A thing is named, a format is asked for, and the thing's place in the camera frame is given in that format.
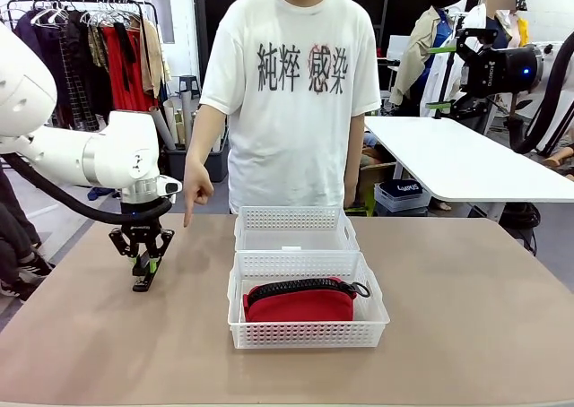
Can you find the black plastic stool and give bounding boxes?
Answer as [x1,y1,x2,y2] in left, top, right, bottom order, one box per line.
[178,74,202,101]

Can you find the mannequin with white coat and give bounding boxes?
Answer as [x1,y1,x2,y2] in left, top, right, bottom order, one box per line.
[421,3,488,117]

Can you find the green stool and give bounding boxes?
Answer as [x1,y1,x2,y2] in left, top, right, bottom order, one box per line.
[347,185,377,216]

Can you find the red zipper pouch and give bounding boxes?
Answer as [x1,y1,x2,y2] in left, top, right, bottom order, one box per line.
[242,277,372,324]

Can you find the dark hanging jacket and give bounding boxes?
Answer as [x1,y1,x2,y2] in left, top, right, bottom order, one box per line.
[13,10,68,121]

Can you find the white background table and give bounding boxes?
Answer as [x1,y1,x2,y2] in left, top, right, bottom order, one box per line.
[363,116,574,204]

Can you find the person's right forearm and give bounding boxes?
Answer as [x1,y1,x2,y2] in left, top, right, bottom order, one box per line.
[185,128,216,164]

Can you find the black backpack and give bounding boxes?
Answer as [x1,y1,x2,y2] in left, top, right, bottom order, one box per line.
[499,203,543,255]

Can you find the black stand pole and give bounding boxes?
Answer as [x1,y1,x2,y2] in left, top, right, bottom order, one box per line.
[432,12,470,120]

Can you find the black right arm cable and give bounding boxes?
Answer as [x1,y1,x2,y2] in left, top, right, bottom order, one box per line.
[510,34,574,155]

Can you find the grey storage bin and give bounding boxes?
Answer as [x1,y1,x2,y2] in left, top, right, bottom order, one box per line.
[163,144,230,184]

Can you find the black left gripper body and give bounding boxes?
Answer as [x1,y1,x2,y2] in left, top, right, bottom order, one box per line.
[118,203,165,247]

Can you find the beige hanging garment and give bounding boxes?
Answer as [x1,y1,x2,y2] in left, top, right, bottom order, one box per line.
[137,19,171,100]

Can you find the clear storage box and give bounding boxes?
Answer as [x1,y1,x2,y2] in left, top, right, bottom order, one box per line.
[374,180,433,214]

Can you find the person's left forearm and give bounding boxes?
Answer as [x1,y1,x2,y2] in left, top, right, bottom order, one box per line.
[343,151,364,195]

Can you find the person in white t-shirt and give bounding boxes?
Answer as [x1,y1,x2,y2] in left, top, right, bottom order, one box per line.
[199,0,382,215]

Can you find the white monitor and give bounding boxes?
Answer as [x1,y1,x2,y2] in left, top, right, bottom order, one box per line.
[385,34,412,62]

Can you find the brown cardboard box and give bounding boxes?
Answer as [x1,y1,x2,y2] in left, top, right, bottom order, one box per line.
[358,162,398,202]

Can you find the white perforated plastic basket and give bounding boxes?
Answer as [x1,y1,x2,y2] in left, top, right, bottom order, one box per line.
[233,205,361,252]
[227,250,391,350]

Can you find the yellow hanging garment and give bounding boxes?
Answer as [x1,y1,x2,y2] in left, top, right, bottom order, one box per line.
[506,16,531,48]

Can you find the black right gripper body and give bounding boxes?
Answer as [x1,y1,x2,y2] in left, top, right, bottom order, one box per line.
[457,44,540,100]

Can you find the grey cardboard tube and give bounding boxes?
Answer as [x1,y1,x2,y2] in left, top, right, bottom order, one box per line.
[146,105,178,151]

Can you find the black stapler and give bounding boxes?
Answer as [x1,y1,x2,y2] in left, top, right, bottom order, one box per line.
[131,252,158,294]

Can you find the seated person's dark legs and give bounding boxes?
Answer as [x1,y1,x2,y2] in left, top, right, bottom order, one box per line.
[0,167,46,264]

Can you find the black clothes rack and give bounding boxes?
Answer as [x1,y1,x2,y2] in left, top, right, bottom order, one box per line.
[0,0,161,112]

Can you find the black white sneaker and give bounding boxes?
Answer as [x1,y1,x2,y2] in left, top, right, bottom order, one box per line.
[15,250,57,279]
[0,274,48,303]

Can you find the red hanging dress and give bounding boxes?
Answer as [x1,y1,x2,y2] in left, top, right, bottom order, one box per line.
[100,23,158,115]

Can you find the person's right hand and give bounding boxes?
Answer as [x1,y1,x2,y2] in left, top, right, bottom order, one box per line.
[182,159,215,229]

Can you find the mannequin with beige coat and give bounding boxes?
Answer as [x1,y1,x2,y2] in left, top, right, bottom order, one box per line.
[388,5,449,112]

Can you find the black checked hanging garment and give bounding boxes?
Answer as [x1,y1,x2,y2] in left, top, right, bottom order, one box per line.
[56,10,113,133]

